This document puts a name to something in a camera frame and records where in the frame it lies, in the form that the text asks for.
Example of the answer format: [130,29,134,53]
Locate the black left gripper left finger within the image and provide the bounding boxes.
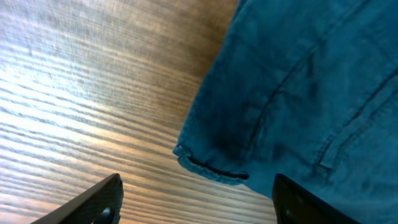
[32,174,124,224]

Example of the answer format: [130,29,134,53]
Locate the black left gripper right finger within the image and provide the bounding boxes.
[272,174,359,224]

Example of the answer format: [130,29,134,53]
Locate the navy blue denim shorts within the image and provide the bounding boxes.
[174,0,397,223]

